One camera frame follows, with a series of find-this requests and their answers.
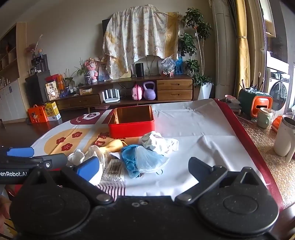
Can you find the yellow carton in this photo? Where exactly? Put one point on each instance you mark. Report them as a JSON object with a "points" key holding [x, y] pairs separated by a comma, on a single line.
{"points": [[52, 112]]}

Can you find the wooden television cabinet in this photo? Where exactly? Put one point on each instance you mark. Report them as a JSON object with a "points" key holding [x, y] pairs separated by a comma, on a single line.
{"points": [[175, 84]]}

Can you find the potted orchid plant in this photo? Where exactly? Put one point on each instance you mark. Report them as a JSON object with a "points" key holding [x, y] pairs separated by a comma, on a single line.
{"points": [[88, 80]]}

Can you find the pink bowl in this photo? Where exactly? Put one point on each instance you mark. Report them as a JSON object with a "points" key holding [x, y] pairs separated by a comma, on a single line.
{"points": [[230, 97]]}

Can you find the small figurine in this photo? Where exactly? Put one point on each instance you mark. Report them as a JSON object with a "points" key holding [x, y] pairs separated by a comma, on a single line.
{"points": [[40, 52]]}

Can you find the blue plastic item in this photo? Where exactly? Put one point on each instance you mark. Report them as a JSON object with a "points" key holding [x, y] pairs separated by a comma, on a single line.
{"points": [[179, 67]]}

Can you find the cotton swab packet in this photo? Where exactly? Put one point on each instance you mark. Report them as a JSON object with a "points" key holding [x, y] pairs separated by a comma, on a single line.
{"points": [[114, 170]]}

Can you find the black coffee machine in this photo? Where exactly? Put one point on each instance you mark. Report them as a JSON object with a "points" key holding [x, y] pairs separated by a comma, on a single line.
{"points": [[39, 64]]}

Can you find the yellow plush toy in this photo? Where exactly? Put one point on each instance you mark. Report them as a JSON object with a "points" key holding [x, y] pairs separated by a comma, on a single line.
{"points": [[114, 145]]}

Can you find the picture frame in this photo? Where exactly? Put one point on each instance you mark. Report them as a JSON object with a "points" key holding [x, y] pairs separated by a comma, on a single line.
{"points": [[102, 71]]}

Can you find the floral cloth cover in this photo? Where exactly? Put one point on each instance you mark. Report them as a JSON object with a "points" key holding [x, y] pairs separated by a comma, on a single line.
{"points": [[138, 34]]}

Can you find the tall potted plant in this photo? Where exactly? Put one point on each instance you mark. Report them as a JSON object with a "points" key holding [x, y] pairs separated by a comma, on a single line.
{"points": [[205, 91]]}

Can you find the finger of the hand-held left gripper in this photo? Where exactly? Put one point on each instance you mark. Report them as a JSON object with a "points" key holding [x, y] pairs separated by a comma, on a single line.
{"points": [[55, 160], [19, 152]]}

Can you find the orange plastic holder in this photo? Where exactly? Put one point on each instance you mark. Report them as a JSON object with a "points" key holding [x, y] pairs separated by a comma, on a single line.
{"points": [[262, 105]]}

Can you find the printed snack box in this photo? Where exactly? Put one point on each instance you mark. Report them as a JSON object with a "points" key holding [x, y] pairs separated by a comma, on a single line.
{"points": [[51, 91]]}

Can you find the printed white red tablecloth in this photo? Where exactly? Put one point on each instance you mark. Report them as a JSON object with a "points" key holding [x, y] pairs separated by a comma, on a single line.
{"points": [[207, 129]]}

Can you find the white cup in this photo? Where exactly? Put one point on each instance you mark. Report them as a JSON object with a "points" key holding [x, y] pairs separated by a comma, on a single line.
{"points": [[283, 140]]}

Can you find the blue toy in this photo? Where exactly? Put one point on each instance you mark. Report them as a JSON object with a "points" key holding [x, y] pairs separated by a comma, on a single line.
{"points": [[64, 93]]}

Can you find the black side cabinet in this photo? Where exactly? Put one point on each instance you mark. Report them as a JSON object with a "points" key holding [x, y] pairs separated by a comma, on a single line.
{"points": [[34, 91]]}

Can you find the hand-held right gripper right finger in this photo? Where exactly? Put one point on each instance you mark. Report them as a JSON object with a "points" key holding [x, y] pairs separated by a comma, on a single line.
{"points": [[198, 167]]}

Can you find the washing machine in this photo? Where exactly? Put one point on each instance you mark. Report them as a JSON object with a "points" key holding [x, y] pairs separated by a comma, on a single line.
{"points": [[278, 92]]}

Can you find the orange packet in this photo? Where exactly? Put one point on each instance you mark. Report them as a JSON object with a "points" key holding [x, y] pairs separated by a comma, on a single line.
{"points": [[276, 124]]}

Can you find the purple kettlebell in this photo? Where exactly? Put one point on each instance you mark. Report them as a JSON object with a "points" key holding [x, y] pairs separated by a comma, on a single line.
{"points": [[149, 93]]}

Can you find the yellow curtain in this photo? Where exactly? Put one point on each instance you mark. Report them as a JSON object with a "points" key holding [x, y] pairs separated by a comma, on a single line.
{"points": [[242, 57]]}

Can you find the green utensil holder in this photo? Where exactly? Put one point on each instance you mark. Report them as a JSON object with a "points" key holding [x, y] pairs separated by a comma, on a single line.
{"points": [[245, 102]]}

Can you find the pink plush doll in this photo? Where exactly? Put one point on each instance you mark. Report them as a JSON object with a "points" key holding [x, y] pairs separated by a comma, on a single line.
{"points": [[91, 68]]}

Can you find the red tin box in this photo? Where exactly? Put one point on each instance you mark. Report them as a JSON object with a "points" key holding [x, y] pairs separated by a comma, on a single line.
{"points": [[131, 129]]}

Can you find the white wall cupboard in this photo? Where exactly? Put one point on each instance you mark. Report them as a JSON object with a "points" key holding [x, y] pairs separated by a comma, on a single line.
{"points": [[10, 101]]}

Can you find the green mug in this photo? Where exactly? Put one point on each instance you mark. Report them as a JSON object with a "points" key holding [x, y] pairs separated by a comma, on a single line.
{"points": [[264, 118]]}

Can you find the white column air conditioner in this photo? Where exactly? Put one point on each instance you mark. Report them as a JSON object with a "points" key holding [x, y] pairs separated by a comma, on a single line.
{"points": [[224, 46]]}

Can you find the pink small case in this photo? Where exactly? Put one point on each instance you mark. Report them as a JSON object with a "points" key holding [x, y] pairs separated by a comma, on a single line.
{"points": [[136, 92]]}

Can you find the orange gift box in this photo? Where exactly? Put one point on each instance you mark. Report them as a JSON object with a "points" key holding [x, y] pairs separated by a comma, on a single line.
{"points": [[38, 114]]}

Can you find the orange red box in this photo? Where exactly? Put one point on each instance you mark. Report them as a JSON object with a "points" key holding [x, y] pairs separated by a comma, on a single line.
{"points": [[58, 80]]}

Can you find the cream cloth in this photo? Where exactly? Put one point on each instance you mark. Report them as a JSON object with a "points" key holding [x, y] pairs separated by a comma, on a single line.
{"points": [[98, 153]]}

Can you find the white router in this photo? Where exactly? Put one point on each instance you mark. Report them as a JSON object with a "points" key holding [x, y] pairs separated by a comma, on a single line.
{"points": [[111, 99]]}

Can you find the white fan-shaped board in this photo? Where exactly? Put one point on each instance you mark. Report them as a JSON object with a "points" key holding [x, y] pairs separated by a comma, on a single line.
{"points": [[151, 64]]}

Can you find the small leafy potted plant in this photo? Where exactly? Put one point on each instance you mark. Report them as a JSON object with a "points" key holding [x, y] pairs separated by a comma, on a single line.
{"points": [[68, 79]]}

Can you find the patterned lace table cover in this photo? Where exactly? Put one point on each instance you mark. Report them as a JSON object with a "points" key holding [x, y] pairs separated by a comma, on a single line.
{"points": [[260, 147]]}

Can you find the black cylinder speaker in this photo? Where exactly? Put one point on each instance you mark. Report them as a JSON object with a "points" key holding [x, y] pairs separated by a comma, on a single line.
{"points": [[139, 69]]}

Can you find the clear plastic bag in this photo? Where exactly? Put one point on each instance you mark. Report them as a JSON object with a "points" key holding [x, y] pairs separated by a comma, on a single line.
{"points": [[167, 67]]}

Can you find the white cloth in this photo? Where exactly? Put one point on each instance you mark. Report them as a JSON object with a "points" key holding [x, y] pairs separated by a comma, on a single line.
{"points": [[159, 143], [77, 157]]}

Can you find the small beige box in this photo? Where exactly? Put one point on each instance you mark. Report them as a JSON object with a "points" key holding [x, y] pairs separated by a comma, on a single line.
{"points": [[85, 91]]}

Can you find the clear glass vase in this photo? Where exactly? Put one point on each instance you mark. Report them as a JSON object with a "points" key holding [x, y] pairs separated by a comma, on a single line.
{"points": [[133, 70]]}

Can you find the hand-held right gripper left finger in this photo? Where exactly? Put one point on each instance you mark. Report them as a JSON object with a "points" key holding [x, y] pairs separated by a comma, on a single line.
{"points": [[88, 167]]}

